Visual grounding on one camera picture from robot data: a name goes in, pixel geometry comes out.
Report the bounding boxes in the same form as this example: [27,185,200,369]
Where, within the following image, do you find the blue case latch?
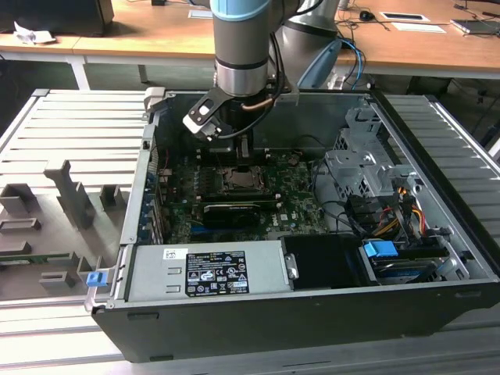
[85,271,106,291]

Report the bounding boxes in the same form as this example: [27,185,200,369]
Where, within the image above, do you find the black graphics card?
[202,200,262,230]

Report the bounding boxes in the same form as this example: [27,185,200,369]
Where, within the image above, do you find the grey plastic case latch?
[142,86,168,115]

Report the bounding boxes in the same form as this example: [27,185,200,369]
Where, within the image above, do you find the green RAM stick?
[0,254,52,263]

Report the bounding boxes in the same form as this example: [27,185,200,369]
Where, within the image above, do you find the blue disk carrier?
[362,240,398,259]

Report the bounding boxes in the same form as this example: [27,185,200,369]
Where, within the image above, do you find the grey power supply unit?
[127,238,295,304]

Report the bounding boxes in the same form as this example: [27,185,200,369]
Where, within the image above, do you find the black hard disk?
[369,255,438,284]

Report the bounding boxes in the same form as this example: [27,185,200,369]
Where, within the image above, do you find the blue cable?
[341,37,366,85]

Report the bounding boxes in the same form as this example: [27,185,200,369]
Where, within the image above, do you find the yellow red power wires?
[373,186,429,240]

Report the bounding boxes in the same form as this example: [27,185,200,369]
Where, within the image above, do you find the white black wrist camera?
[181,92,232,142]

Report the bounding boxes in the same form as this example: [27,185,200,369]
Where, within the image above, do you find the CPU socket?
[215,162,270,198]

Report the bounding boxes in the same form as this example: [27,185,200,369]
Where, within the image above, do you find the white paper sheet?
[390,21,447,34]

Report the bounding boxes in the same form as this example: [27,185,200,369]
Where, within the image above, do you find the crumpled white paper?
[12,21,58,45]

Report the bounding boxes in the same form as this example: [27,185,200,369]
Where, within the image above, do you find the black grey PC case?
[90,86,500,364]

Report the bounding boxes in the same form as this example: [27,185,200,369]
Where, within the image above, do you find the silver green CPU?
[230,173,255,189]

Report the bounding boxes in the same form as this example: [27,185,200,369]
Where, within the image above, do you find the black camera cable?
[214,33,290,141]

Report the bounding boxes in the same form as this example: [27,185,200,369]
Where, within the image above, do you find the grey parts rack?
[0,159,132,302]

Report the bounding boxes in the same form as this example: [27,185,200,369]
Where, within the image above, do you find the green motherboard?
[155,150,352,243]

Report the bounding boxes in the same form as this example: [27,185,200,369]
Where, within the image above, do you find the wooden desk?
[335,0,500,79]
[0,8,220,91]

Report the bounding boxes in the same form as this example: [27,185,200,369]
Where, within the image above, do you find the silver disk bay cage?
[323,105,423,204]

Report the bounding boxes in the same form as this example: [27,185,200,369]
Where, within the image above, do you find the grey laptop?
[449,17,500,37]

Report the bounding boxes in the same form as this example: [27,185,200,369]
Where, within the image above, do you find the black wire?
[293,134,328,153]

